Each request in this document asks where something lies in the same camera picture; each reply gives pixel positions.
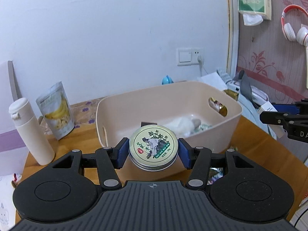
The round illustrated metal tin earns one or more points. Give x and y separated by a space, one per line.
152 146

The white door frame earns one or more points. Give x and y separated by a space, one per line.
232 28

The green checked cloth scrunchie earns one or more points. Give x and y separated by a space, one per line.
203 126

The white paper sheet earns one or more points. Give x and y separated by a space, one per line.
211 80

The pink white large board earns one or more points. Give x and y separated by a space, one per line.
9 125

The white wall switch socket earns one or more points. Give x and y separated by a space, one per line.
186 56

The small blue plastic toy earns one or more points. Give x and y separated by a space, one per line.
167 80

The purple patterned snack packet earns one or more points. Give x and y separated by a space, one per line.
216 175

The white box with blue print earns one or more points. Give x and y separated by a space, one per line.
266 107

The cream thermos bottle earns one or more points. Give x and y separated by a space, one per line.
31 134

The fluffy white grey plush toy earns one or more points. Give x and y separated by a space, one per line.
182 125

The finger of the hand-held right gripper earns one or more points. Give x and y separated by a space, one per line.
285 107
272 118

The white handheld appliance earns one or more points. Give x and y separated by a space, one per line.
255 93

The red white headphones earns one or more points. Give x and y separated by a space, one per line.
290 26

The gold green packet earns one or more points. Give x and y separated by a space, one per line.
229 95

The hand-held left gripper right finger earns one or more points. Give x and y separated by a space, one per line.
184 152

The silver banana chips pouch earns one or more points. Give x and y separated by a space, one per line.
56 113

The beige plastic storage bin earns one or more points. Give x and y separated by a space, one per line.
144 105

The white printed bedsheet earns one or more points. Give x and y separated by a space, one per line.
6 209

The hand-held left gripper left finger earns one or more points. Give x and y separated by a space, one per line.
123 152

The dark brown cube box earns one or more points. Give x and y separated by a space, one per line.
148 124

